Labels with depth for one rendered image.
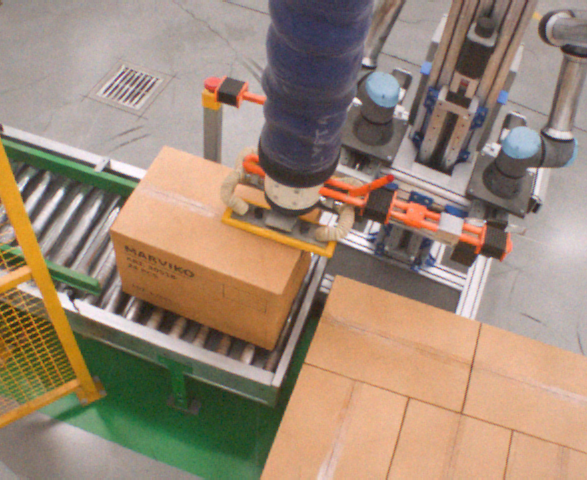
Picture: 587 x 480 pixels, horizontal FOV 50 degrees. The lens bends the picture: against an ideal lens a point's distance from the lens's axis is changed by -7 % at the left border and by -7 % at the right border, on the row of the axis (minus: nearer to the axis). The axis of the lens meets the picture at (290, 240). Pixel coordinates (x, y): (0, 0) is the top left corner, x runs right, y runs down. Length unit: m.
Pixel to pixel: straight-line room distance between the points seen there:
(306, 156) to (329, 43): 0.38
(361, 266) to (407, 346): 0.66
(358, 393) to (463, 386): 0.39
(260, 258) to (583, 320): 1.96
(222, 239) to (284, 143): 0.54
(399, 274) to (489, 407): 0.86
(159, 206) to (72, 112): 1.83
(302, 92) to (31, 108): 2.69
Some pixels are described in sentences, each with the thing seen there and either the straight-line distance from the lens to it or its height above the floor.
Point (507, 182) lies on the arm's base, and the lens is 2.31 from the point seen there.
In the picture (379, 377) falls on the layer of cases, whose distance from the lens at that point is 2.42.
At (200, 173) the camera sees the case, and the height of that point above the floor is 0.95.
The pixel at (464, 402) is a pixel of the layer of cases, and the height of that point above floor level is 0.54.
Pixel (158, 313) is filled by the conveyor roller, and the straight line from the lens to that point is 2.47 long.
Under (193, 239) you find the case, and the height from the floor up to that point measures 0.95.
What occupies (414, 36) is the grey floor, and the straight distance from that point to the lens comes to 4.68.
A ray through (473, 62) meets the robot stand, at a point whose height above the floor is 1.44.
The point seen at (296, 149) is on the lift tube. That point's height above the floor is 1.46.
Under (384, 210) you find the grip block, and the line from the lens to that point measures 1.89.
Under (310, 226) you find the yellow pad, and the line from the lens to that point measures 1.97.
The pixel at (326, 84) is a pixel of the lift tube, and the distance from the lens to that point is 1.53.
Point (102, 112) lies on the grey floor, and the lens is 3.93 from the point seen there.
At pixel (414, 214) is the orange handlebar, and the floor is 1.25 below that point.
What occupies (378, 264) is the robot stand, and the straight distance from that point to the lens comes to 3.06.
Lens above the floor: 2.71
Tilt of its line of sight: 55 degrees down
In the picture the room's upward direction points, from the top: 9 degrees clockwise
